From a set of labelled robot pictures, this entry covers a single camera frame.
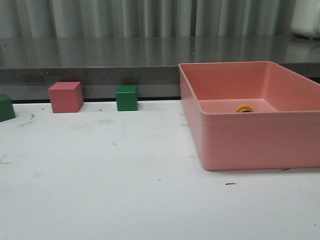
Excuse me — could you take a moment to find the yellow push button switch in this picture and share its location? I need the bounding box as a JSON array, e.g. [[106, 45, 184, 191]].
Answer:
[[235, 105, 254, 113]]

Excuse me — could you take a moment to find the green cube centre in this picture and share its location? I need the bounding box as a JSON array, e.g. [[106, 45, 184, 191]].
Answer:
[[116, 85, 138, 111]]

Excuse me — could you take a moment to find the green cube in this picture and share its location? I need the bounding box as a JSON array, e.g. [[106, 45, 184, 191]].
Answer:
[[0, 93, 16, 122], [116, 85, 138, 111]]

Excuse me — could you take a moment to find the pink wooden cube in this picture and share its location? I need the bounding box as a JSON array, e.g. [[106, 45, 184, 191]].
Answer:
[[48, 81, 84, 113]]

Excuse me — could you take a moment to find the pink plastic bin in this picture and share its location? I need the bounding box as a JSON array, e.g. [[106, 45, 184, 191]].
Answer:
[[179, 61, 320, 171]]

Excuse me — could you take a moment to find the grey stone counter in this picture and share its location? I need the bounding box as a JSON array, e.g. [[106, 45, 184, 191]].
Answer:
[[0, 35, 320, 103]]

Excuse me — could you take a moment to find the green cube far left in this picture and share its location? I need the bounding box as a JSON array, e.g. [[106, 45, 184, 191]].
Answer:
[[0, 93, 16, 122]]

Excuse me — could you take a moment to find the white appliance on counter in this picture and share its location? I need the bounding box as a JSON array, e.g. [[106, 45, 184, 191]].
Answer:
[[290, 0, 320, 39]]

